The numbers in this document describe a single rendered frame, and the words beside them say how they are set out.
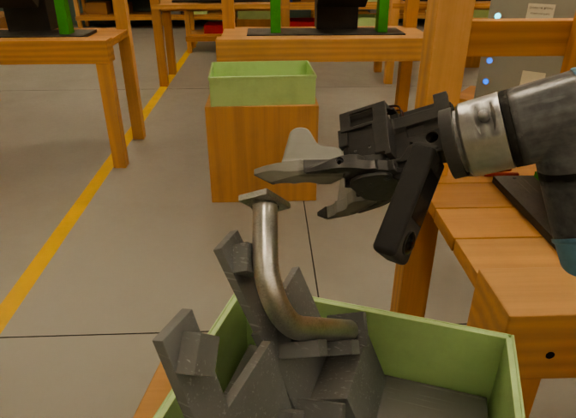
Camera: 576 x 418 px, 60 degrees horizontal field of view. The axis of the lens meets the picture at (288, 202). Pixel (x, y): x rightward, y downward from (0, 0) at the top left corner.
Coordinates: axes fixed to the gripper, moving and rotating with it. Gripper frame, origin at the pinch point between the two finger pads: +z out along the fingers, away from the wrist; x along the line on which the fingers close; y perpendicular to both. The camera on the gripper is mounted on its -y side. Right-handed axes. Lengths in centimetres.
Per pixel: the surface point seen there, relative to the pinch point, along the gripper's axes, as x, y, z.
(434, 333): -28.7, -12.9, -7.8
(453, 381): -35.4, -19.4, -8.1
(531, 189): -84, 27, -23
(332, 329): -14.2, -12.9, 1.8
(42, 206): -127, 95, 248
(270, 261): 0.6, -6.9, 2.1
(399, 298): -108, 8, 21
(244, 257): 1.3, -6.1, 5.2
